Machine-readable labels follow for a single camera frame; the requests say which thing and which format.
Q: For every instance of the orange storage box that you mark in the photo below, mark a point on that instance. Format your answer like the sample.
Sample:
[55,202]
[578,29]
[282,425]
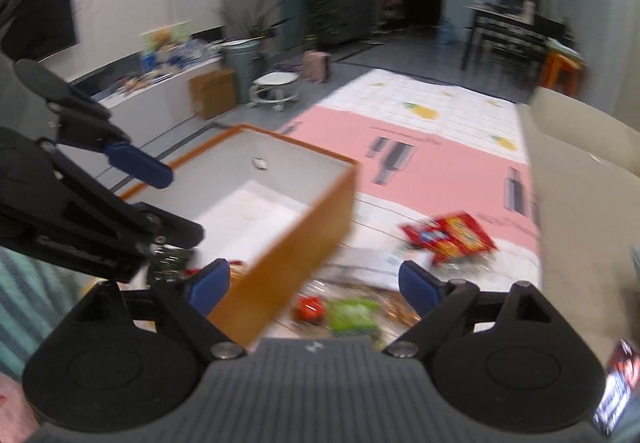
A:
[300,243]

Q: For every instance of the grey trash bin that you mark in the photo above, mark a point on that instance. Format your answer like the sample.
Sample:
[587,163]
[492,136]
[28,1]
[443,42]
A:
[242,70]

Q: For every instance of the beige sofa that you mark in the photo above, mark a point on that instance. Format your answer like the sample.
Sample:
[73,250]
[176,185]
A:
[585,203]

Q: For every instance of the orange stool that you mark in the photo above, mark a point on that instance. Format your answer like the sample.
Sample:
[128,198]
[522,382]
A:
[560,70]

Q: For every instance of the green snack packet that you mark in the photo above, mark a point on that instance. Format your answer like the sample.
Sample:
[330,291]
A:
[352,315]

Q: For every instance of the dark glossy packet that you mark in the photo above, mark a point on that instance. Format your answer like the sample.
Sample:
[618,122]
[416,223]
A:
[617,388]

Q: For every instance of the long leaf potted plant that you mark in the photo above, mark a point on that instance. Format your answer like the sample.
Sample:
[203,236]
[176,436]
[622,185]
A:
[255,23]

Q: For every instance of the dark dining chairs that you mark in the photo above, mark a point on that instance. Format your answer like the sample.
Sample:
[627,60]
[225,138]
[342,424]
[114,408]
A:
[525,48]

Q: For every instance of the dark drawer cabinet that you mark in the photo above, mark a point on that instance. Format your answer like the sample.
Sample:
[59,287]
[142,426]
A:
[350,8]

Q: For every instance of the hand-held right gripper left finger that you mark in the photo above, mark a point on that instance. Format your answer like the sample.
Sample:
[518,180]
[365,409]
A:
[207,285]

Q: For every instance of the red white snack packet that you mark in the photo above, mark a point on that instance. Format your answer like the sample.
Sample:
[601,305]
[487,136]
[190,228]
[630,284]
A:
[310,309]

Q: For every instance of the blue water bottle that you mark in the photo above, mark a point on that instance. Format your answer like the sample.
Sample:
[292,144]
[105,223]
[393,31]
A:
[446,30]

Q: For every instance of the cardboard box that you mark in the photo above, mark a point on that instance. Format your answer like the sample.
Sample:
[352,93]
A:
[215,95]

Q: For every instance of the clear bread packet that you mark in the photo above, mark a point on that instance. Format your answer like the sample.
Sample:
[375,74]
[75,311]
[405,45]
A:
[400,308]

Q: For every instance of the white flat packet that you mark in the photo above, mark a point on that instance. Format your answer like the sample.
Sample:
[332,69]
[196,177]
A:
[370,260]

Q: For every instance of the person's teal striped clothing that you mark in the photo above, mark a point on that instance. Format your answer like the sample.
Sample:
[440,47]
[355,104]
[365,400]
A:
[30,303]

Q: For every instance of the white round stool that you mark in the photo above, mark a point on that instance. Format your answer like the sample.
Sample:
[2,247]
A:
[275,85]

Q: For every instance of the pile of toys and packets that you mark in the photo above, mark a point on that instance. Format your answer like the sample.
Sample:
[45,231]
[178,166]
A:
[170,48]

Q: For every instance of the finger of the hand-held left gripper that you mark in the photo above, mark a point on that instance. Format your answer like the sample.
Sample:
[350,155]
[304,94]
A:
[140,165]
[172,229]

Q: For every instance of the pink white printed tablecloth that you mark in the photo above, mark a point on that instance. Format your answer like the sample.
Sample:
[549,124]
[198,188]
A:
[425,163]

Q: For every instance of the white television cabinet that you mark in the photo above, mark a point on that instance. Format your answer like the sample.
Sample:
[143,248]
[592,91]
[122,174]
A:
[160,98]

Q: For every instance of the dark green packet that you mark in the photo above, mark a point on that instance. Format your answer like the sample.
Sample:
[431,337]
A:
[167,265]

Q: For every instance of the dark dining table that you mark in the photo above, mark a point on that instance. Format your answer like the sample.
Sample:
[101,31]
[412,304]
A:
[495,18]

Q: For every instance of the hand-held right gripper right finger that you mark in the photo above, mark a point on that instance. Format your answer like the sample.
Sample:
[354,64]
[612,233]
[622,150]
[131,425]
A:
[415,283]

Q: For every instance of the pink backpack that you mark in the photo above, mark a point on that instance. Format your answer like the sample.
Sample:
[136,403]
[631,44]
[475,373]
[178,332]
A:
[317,67]

